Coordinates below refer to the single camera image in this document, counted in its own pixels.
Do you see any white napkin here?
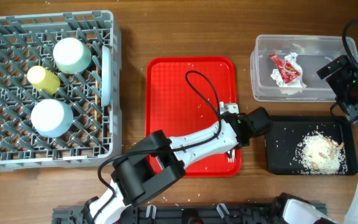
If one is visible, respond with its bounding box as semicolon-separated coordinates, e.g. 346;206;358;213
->
276;66;307;95

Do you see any red snack wrapper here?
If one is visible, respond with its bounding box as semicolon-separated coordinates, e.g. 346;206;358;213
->
269;52;302;86

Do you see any light blue plate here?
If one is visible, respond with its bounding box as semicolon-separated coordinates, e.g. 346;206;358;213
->
101;46;111;107

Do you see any green bowl with rice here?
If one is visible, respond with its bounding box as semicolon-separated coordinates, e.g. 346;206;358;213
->
53;37;92;74

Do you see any light blue cup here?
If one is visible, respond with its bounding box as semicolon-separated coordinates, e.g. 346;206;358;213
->
30;99;74;138

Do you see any yellow plastic cup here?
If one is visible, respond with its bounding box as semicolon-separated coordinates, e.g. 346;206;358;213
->
26;65;60;95

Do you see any white plastic fork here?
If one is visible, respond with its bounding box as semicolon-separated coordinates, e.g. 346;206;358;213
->
226;149;236;163

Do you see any wooden chopstick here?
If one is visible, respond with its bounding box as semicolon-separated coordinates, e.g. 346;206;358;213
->
94;62;99;130

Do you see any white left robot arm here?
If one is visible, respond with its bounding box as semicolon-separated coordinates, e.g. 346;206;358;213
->
83;107;272;223

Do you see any clear plastic waste bin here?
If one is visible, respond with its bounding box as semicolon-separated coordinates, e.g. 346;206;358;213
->
250;34;346;102

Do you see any grey plastic dishwasher rack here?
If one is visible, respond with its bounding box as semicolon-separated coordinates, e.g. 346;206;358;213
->
0;10;122;172

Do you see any black plastic tray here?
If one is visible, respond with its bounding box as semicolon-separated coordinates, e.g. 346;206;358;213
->
265;116;358;175

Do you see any pile of rice and shells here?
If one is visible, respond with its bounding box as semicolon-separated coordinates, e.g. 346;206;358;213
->
293;131;348;175

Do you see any red plastic tray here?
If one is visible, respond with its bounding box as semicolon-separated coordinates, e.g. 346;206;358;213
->
145;56;242;177

